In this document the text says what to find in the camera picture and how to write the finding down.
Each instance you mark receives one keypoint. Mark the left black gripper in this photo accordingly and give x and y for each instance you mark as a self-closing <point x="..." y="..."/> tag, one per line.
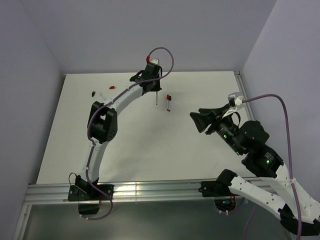
<point x="157" y="88"/>

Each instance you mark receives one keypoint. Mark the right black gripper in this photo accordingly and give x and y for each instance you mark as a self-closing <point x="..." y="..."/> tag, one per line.
<point x="213" y="116"/>

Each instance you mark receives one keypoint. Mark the white marker red tip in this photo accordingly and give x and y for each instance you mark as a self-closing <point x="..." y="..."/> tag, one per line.
<point x="167" y="101"/>
<point x="156" y="98"/>

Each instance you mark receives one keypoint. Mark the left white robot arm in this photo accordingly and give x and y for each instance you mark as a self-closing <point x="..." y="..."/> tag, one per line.
<point x="103" y="121"/>

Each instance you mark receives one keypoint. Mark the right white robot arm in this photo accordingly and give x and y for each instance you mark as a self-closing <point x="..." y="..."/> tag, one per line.
<point x="297" y="211"/>

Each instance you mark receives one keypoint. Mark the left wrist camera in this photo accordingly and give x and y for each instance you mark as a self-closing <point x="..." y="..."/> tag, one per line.
<point x="152" y="60"/>

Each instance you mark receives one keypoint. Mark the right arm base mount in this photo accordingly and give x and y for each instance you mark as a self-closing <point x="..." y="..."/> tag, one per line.
<point x="224" y="200"/>

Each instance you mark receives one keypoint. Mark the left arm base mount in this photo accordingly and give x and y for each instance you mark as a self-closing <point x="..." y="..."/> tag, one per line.
<point x="88" y="198"/>

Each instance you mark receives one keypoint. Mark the aluminium front rail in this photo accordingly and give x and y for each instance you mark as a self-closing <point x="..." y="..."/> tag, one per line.
<point x="134" y="191"/>

